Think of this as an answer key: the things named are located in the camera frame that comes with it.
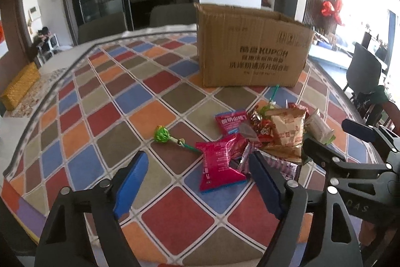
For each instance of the grey dining chair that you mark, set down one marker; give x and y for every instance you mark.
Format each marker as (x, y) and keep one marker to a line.
(173, 14)
(102, 27)

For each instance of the colourful checkered table mat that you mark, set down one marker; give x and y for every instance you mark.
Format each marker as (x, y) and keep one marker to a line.
(87, 119)

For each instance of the yellow woven box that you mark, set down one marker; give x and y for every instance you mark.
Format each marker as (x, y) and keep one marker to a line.
(19, 86)

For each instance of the white green snack packet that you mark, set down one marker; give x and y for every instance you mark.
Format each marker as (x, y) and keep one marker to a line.
(319, 129)

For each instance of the dark side chair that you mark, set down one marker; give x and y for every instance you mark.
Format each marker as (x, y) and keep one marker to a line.
(364, 72)

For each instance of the grey dining chair left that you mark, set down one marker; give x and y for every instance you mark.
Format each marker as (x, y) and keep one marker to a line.
(102, 27)

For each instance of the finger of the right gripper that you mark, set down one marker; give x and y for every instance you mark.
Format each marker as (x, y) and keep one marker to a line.
(324, 156)
(360, 131)

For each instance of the brown chip bag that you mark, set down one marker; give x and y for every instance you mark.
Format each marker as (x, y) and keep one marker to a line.
(287, 133)

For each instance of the pink striped snack packet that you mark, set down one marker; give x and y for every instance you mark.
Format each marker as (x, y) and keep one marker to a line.
(289, 170)

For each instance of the brown entrance door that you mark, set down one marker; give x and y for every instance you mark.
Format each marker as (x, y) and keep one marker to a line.
(17, 39)

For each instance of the brown cardboard box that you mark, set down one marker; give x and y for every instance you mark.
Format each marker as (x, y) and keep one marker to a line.
(250, 47)

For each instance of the grey dining chair right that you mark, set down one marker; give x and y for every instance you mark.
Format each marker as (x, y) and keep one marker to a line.
(173, 14)

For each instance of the red blue snack packet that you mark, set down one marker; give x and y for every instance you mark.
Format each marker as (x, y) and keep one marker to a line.
(229, 122)

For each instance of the magenta snack packet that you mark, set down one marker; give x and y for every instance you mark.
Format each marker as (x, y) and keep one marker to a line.
(217, 157)

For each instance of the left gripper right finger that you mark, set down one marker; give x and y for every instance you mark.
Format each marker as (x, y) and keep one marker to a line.
(332, 240)

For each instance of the red shiny candy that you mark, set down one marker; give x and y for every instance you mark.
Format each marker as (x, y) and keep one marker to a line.
(262, 126)

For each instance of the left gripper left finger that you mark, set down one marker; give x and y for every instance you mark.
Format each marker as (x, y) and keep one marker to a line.
(65, 241)

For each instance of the green lollipop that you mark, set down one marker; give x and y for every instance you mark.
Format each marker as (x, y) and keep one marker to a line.
(162, 135)

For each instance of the white low tv stand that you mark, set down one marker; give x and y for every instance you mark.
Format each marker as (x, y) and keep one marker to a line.
(326, 53)

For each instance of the green straw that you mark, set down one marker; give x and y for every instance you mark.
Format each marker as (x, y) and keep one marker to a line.
(270, 95)

